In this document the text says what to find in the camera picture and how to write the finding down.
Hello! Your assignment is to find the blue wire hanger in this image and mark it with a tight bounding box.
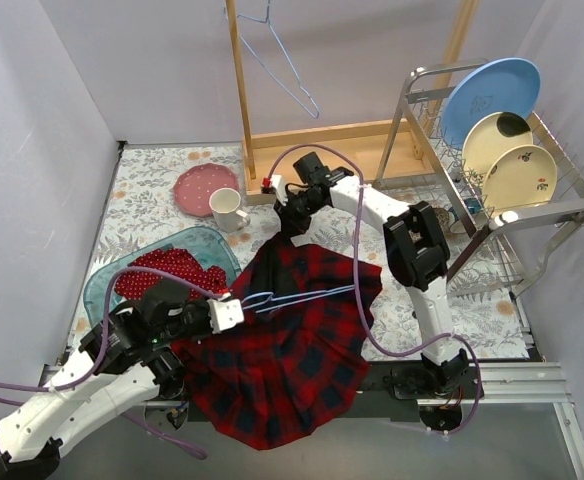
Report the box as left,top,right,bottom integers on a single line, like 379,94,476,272
233,1,321,120
241,285,355,314

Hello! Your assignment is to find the red plaid skirt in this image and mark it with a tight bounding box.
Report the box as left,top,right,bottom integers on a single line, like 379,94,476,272
172,233,382,450

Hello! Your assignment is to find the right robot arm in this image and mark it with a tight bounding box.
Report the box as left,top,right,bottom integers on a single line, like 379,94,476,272
261,151,469,398

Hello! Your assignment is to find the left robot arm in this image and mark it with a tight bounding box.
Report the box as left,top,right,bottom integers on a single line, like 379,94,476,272
0,280,213,479

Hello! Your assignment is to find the wooden hanger stand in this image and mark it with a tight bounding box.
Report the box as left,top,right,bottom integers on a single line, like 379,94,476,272
224,0,481,205

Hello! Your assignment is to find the red polka dot cloth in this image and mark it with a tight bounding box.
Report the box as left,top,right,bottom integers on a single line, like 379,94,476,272
114,248,227,300

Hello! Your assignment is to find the white mug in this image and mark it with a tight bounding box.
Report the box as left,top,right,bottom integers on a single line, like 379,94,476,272
209,188,251,233

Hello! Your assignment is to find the teal plastic tray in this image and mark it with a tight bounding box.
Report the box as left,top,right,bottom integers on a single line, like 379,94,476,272
83,226,242,326

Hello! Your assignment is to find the pink dotted plate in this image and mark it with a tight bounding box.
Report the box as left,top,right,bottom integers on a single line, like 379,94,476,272
173,163,239,217

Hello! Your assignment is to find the patterned bowl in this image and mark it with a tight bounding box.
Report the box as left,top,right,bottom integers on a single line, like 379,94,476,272
434,208,450,234

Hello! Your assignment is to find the blue white cup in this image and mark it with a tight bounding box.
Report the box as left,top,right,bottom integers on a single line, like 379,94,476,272
447,198,483,234

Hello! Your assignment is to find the metal dish rack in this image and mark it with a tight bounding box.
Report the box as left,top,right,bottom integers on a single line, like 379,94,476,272
373,59,584,297

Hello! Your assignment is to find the cream plate black spot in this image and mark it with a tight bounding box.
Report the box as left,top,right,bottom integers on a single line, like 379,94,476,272
462,112,533,175

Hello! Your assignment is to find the blue plate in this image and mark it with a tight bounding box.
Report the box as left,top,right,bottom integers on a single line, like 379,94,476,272
440,57,541,150

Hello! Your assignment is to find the cream plate with flower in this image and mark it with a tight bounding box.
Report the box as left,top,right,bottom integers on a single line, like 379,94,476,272
481,145,558,216

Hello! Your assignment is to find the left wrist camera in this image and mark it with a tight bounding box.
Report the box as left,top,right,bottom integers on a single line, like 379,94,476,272
207,298,244,334

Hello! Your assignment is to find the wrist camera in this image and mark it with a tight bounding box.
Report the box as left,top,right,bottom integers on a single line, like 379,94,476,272
207,298,244,334
261,174,288,205

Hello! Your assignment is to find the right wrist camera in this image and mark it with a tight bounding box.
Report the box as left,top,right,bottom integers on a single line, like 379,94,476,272
261,174,288,205

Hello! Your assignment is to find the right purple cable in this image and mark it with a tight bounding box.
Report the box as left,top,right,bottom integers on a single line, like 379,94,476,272
266,144,484,436

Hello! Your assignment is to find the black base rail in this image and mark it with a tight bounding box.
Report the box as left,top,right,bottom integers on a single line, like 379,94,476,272
141,359,483,424

